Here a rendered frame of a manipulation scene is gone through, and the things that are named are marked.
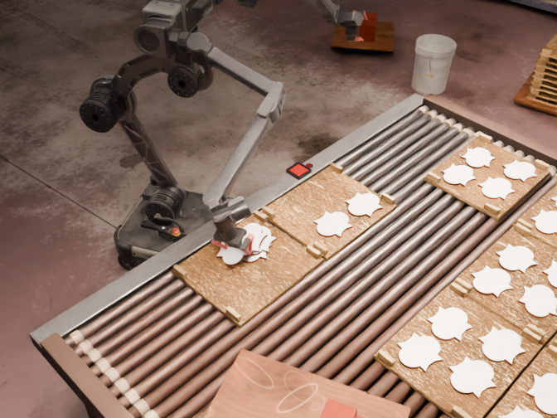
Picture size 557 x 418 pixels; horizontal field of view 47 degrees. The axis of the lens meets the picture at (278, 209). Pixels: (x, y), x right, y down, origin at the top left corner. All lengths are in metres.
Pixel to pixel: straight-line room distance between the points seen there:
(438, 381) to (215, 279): 0.80
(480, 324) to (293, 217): 0.78
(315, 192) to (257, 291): 0.56
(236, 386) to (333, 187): 1.04
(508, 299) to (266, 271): 0.82
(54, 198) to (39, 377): 1.30
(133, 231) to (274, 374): 1.78
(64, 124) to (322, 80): 1.97
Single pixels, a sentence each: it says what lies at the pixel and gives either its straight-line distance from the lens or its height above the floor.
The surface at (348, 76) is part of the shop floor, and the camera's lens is 5.18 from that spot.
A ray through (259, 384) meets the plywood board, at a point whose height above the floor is 1.04.
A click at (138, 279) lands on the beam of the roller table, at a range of 2.28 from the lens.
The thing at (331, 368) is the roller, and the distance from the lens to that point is 2.01.
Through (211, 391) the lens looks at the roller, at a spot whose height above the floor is 0.92.
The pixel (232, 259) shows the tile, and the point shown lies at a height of 0.96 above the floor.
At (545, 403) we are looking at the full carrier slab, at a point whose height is 0.95.
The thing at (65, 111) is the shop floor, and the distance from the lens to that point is 4.95.
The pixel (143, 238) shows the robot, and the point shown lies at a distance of 3.40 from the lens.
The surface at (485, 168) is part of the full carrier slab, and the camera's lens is 2.80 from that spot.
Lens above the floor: 2.57
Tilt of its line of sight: 42 degrees down
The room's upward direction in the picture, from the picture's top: straight up
